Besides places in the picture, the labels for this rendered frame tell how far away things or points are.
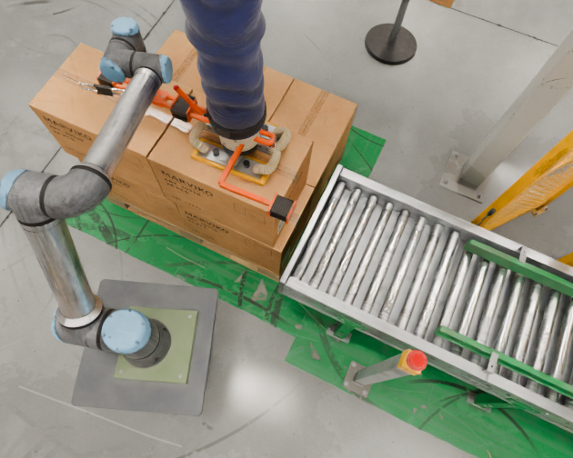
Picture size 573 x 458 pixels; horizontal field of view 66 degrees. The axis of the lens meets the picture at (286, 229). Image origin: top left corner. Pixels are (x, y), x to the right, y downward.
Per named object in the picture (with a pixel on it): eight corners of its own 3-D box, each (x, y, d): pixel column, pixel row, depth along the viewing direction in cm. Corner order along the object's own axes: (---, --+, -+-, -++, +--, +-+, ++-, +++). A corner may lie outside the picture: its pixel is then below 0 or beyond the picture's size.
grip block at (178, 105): (199, 105, 187) (197, 96, 182) (188, 124, 184) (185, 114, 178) (182, 99, 188) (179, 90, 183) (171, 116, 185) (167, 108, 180)
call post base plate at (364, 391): (376, 372, 251) (377, 372, 248) (366, 397, 245) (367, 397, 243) (351, 360, 252) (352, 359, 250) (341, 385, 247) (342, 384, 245)
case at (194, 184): (306, 183, 232) (314, 140, 195) (273, 248, 218) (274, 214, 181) (205, 139, 240) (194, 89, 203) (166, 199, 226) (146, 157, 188)
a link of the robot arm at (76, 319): (101, 358, 161) (35, 197, 110) (56, 349, 162) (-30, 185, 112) (120, 323, 172) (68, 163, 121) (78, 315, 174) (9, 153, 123)
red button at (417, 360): (427, 356, 157) (430, 354, 153) (420, 374, 155) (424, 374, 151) (407, 347, 158) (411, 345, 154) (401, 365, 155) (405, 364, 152)
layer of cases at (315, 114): (346, 143, 290) (357, 104, 253) (279, 275, 254) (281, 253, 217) (185, 74, 305) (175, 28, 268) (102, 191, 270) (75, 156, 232)
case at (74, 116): (204, 137, 240) (192, 88, 203) (165, 197, 226) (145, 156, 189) (108, 96, 247) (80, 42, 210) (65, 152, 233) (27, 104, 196)
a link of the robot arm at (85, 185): (81, 209, 110) (172, 46, 147) (35, 201, 112) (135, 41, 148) (97, 233, 120) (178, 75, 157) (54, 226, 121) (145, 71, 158)
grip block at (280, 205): (296, 205, 171) (296, 200, 166) (287, 224, 168) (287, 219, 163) (276, 197, 172) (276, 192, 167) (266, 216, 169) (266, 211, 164)
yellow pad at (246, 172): (273, 167, 189) (273, 161, 184) (263, 186, 185) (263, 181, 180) (201, 139, 193) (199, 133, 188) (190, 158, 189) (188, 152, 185)
